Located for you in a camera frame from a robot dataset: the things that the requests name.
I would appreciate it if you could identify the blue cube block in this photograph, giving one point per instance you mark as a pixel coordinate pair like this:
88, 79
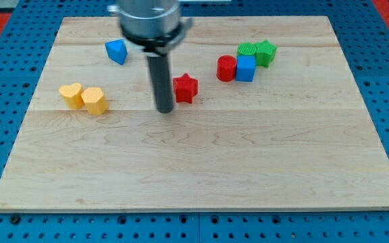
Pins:
245, 69

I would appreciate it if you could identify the green cylinder block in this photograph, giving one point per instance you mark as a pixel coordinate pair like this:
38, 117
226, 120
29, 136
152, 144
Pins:
246, 49

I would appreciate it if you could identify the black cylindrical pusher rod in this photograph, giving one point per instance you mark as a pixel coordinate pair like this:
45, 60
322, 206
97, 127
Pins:
159, 71

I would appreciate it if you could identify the red cylinder block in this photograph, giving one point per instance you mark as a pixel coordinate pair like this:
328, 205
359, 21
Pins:
226, 68

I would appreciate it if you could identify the yellow heart block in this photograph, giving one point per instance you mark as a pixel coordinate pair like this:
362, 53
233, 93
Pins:
71, 95

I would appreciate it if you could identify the red star block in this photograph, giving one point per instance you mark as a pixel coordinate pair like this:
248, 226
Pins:
185, 88

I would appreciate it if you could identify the green star block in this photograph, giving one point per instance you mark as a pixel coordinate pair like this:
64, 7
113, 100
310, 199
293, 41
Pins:
265, 53

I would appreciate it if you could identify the blue triangle block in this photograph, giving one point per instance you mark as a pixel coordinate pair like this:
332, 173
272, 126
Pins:
117, 51

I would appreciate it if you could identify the yellow pentagon block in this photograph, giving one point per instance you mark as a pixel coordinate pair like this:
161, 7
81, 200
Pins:
95, 101

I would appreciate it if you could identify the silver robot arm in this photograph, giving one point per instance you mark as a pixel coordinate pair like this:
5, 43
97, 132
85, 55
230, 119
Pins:
155, 28

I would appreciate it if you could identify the wooden board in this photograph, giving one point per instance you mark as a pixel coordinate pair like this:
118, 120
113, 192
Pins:
298, 138

